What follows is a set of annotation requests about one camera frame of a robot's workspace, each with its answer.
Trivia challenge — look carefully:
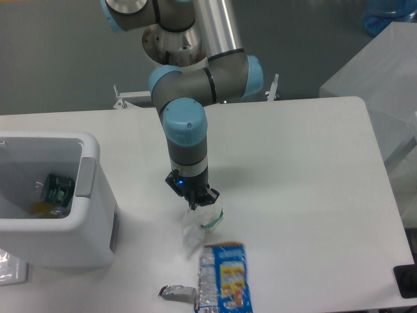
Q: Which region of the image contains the small silver torn wrapper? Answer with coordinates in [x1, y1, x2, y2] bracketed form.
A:
[158, 285, 197, 303]

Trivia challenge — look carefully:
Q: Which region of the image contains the table clamp bolt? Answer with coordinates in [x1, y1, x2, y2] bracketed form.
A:
[265, 73, 280, 102]
[113, 84, 128, 110]

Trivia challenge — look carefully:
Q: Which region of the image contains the right table clamp bolt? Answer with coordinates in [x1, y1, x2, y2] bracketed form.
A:
[265, 73, 280, 102]

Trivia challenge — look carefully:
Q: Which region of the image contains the white trash can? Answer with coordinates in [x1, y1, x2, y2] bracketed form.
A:
[1, 131, 119, 268]

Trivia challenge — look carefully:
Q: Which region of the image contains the dark green package in bin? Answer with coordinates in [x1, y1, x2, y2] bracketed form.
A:
[40, 173, 76, 207]

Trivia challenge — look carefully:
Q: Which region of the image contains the left table clamp bolt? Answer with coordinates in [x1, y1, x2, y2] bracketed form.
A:
[113, 84, 128, 110]

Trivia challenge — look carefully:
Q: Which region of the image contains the clear plastic bag at left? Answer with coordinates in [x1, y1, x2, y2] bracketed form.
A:
[0, 250, 28, 286]

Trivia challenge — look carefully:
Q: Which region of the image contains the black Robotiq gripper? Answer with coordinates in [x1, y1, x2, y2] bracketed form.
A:
[165, 170, 219, 211]

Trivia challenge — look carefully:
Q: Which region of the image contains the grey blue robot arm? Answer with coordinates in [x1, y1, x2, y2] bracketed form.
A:
[101, 1, 263, 209]

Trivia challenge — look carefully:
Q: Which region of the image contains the clear plastic wrapper green trim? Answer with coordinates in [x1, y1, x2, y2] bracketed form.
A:
[181, 202, 223, 257]

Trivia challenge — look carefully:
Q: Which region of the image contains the black device at edge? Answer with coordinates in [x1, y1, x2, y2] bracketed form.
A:
[394, 264, 416, 299]

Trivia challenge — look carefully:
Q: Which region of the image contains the yellow wrapper in bin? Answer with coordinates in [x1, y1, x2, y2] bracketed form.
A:
[29, 201, 71, 218]

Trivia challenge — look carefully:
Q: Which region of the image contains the blue snack bag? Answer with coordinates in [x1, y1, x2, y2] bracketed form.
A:
[195, 242, 253, 312]

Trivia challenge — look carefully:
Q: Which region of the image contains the blue water jug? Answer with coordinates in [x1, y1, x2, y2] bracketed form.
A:
[363, 0, 416, 37]

